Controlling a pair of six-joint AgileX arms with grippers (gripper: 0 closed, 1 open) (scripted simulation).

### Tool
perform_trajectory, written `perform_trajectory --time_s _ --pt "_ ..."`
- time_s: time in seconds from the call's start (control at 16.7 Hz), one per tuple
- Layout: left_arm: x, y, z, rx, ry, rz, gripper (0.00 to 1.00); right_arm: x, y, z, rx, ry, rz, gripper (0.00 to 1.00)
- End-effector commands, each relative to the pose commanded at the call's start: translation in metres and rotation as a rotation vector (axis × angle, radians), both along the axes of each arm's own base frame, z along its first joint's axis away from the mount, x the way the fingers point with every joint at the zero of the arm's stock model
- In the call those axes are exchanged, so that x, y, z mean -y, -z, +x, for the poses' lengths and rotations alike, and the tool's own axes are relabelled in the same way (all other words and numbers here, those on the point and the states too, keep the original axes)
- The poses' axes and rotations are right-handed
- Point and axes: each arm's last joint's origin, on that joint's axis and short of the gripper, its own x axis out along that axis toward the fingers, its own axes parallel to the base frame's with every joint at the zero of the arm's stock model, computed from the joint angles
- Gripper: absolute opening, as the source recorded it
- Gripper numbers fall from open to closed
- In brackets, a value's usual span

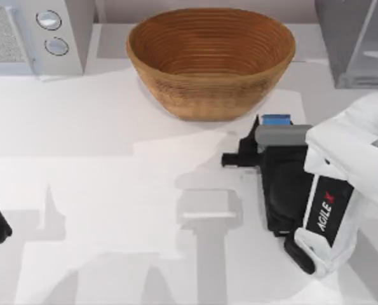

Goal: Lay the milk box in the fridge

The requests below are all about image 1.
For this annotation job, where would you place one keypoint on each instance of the small round microwave knob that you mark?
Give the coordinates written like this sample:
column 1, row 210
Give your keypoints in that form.
column 56, row 46

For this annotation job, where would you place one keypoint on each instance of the speckled grey microwave door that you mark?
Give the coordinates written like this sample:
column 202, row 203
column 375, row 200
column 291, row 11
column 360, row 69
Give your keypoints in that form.
column 1, row 35

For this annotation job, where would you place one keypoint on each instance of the pale microwave oven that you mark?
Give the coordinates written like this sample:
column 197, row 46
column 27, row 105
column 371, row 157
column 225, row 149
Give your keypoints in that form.
column 77, row 38

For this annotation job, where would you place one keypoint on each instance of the small blue box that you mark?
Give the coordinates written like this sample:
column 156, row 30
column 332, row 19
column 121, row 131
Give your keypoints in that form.
column 276, row 119

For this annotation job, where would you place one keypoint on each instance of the grey cabinet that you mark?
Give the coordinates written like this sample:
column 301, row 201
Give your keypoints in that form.
column 341, row 41

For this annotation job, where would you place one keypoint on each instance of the large round microwave knob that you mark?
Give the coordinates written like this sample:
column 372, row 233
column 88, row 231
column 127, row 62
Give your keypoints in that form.
column 49, row 19

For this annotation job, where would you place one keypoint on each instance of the brown woven basket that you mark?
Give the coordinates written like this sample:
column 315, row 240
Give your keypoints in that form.
column 207, row 63

